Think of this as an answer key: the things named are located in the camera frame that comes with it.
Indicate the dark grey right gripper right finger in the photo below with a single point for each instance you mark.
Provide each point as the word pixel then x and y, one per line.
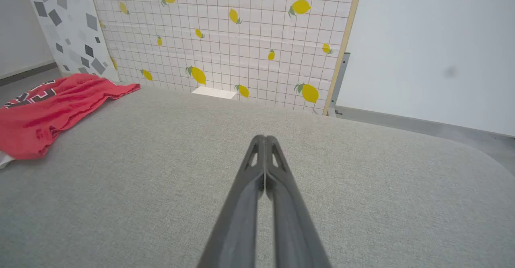
pixel 293 227

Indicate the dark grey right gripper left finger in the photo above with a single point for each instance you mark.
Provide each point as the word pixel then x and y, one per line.
pixel 237 227

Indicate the red and white jersey shirt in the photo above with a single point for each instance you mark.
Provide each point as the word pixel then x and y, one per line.
pixel 40 115

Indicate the white rectangular block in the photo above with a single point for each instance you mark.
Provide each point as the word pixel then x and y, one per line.
pixel 213 92

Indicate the grey terrazzo pattern board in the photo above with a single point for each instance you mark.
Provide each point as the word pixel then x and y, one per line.
pixel 72 26

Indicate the grey metal stand bracket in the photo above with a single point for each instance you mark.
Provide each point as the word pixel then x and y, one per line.
pixel 340 79

